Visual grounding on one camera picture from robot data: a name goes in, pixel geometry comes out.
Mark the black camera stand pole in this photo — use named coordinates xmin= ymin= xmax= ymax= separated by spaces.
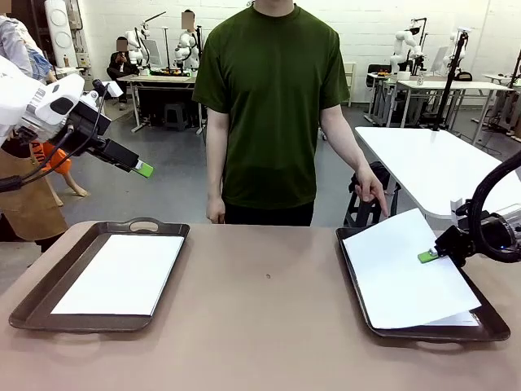
xmin=430 ymin=30 xmax=470 ymax=131

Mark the white rounded table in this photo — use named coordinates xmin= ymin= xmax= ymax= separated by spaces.
xmin=353 ymin=125 xmax=521 ymax=223

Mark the long white background table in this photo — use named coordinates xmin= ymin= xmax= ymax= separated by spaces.
xmin=396 ymin=79 xmax=514 ymax=128

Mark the seated person in black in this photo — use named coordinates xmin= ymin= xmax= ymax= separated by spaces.
xmin=106 ymin=36 xmax=142 ymax=112

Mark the wooden top background table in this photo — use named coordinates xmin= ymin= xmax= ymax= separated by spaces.
xmin=127 ymin=72 xmax=196 ymax=134

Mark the mannequin with brown apron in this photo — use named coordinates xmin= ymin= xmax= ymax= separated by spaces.
xmin=0 ymin=15 xmax=69 ymax=242

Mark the person's left forearm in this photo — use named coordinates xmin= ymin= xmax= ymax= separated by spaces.
xmin=321 ymin=109 xmax=372 ymax=176

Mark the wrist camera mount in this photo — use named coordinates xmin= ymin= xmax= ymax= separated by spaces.
xmin=449 ymin=196 xmax=474 ymax=217
xmin=83 ymin=78 xmax=124 ymax=103

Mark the white standing air conditioner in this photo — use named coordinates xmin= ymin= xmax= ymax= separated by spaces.
xmin=43 ymin=0 xmax=79 ymax=68

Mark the person's left hand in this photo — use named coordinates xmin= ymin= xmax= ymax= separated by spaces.
xmin=353 ymin=164 xmax=390 ymax=218

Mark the thin black cable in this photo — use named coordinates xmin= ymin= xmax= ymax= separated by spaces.
xmin=0 ymin=83 xmax=113 ymax=195

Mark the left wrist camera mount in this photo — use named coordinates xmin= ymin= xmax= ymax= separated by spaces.
xmin=83 ymin=78 xmax=124 ymax=103

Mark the person's right forearm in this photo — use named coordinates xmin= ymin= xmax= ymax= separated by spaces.
xmin=205 ymin=134 xmax=230 ymax=200

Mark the person's right hand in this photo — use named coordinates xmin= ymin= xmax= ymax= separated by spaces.
xmin=204 ymin=196 xmax=227 ymax=225

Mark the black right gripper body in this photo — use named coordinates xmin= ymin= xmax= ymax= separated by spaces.
xmin=434 ymin=225 xmax=478 ymax=269

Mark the white background humanoid robot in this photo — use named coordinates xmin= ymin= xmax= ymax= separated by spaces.
xmin=174 ymin=28 xmax=200 ymax=71
xmin=124 ymin=22 xmax=154 ymax=77

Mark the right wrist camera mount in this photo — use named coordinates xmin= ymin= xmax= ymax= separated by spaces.
xmin=449 ymin=196 xmax=474 ymax=217

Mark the black plastic stool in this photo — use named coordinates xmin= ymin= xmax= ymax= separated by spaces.
xmin=164 ymin=103 xmax=185 ymax=130

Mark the brown plastic tray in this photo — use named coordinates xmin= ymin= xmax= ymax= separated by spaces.
xmin=335 ymin=226 xmax=511 ymax=343
xmin=8 ymin=217 xmax=191 ymax=333

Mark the white A4 paper sheet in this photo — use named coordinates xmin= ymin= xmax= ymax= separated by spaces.
xmin=50 ymin=234 xmax=185 ymax=317
xmin=425 ymin=310 xmax=481 ymax=327
xmin=342 ymin=208 xmax=483 ymax=330

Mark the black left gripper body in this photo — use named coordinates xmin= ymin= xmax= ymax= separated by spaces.
xmin=67 ymin=100 xmax=112 ymax=152

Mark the black office chair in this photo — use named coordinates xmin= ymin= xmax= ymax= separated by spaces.
xmin=366 ymin=63 xmax=394 ymax=123

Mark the mannequin with orange shorts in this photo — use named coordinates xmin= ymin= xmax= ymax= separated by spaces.
xmin=24 ymin=42 xmax=90 ymax=199

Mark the standing background person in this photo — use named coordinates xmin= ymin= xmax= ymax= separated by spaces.
xmin=181 ymin=10 xmax=201 ymax=68

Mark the person in green T-shirt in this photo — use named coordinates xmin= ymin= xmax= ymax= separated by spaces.
xmin=190 ymin=0 xmax=352 ymax=227

